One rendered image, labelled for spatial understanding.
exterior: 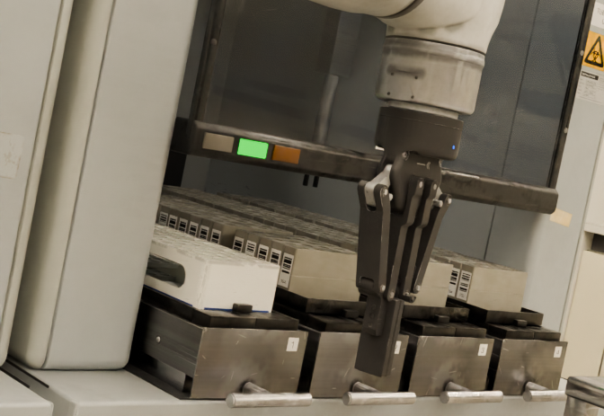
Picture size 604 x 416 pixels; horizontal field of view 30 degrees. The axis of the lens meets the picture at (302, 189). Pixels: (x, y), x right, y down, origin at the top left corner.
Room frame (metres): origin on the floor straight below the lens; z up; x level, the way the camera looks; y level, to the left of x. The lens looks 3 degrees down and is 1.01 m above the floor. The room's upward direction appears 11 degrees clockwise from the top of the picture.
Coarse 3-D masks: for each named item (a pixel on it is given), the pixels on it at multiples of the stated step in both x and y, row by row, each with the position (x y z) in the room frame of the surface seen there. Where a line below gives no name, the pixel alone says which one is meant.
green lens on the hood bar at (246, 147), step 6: (240, 144) 1.14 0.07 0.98; (246, 144) 1.14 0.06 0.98; (252, 144) 1.15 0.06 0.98; (258, 144) 1.15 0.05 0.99; (264, 144) 1.16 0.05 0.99; (240, 150) 1.14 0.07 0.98; (246, 150) 1.14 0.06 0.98; (252, 150) 1.15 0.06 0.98; (258, 150) 1.15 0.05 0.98; (264, 150) 1.16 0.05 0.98; (258, 156) 1.15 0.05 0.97; (264, 156) 1.16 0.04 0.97
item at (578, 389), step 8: (568, 376) 1.12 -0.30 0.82; (576, 376) 1.12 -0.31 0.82; (584, 376) 1.13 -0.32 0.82; (592, 376) 1.14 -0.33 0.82; (600, 376) 1.15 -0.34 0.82; (568, 384) 1.11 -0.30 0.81; (576, 384) 1.11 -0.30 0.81; (584, 384) 1.10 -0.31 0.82; (592, 384) 1.10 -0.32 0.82; (600, 384) 1.11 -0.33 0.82; (568, 392) 1.11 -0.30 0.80; (576, 392) 1.11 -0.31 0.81; (584, 392) 1.10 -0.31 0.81; (592, 392) 1.09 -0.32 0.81; (600, 392) 1.09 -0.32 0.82; (568, 400) 1.11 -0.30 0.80; (576, 400) 1.11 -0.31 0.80; (584, 400) 1.10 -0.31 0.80; (592, 400) 1.09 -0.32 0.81; (600, 400) 1.08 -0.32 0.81; (568, 408) 1.11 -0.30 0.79; (576, 408) 1.11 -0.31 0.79; (584, 408) 1.10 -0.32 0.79; (592, 408) 1.11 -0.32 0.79
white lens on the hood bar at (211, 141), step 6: (204, 138) 1.11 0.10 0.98; (210, 138) 1.11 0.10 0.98; (216, 138) 1.12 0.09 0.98; (222, 138) 1.12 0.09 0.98; (228, 138) 1.13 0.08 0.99; (204, 144) 1.11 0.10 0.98; (210, 144) 1.11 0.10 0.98; (216, 144) 1.12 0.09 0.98; (222, 144) 1.12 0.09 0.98; (228, 144) 1.13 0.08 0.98; (222, 150) 1.12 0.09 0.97; (228, 150) 1.13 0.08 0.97
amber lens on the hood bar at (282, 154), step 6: (276, 150) 1.17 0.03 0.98; (282, 150) 1.17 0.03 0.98; (288, 150) 1.18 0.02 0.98; (294, 150) 1.18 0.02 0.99; (276, 156) 1.17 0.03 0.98; (282, 156) 1.18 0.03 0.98; (288, 156) 1.18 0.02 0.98; (294, 156) 1.19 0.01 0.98; (288, 162) 1.18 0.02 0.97; (294, 162) 1.19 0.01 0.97
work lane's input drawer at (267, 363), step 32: (160, 320) 1.11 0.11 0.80; (192, 320) 1.09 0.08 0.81; (224, 320) 1.08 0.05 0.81; (256, 320) 1.11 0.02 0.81; (288, 320) 1.13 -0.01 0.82; (160, 352) 1.10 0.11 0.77; (192, 352) 1.06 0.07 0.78; (224, 352) 1.08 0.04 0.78; (256, 352) 1.10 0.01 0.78; (288, 352) 1.13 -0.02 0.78; (192, 384) 1.06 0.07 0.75; (224, 384) 1.08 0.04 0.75; (256, 384) 1.11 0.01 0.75; (288, 384) 1.14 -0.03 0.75
